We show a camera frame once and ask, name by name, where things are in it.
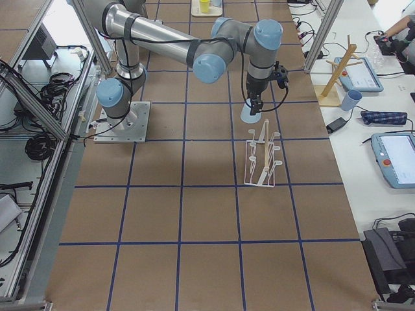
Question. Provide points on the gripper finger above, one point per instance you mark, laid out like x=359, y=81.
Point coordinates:
x=258, y=104
x=252, y=105

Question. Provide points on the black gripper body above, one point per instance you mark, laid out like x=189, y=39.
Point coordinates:
x=255, y=87

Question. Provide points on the light blue plastic cup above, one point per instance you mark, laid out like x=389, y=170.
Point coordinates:
x=246, y=114

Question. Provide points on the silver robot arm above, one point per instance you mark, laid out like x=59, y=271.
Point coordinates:
x=208, y=58

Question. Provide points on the blue cup on tray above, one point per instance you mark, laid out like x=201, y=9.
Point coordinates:
x=216, y=3

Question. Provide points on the light blue cup on desk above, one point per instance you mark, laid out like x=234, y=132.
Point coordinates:
x=351, y=99

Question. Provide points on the yellow plastic cup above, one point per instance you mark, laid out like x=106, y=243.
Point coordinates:
x=204, y=6

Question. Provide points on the wooden mug tree stand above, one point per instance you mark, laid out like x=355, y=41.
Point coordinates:
x=327, y=97

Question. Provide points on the black power adapter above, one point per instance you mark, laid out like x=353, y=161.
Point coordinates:
x=335, y=125

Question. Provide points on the beige serving tray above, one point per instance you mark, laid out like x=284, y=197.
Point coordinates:
x=212, y=8

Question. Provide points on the far teach pendant tablet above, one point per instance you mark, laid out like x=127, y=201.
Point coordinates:
x=360, y=75

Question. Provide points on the teach pendant tablet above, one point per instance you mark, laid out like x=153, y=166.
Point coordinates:
x=394, y=153
x=360, y=75

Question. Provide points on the blue plaid pencil case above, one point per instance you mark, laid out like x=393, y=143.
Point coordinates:
x=384, y=117

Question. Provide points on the near teach pendant tablet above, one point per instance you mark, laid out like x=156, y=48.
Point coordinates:
x=394, y=153

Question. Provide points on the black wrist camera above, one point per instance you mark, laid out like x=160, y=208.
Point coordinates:
x=281, y=76

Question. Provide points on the white wire cup rack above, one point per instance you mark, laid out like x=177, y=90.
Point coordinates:
x=260, y=158

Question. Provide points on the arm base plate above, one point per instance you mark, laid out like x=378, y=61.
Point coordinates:
x=132, y=129

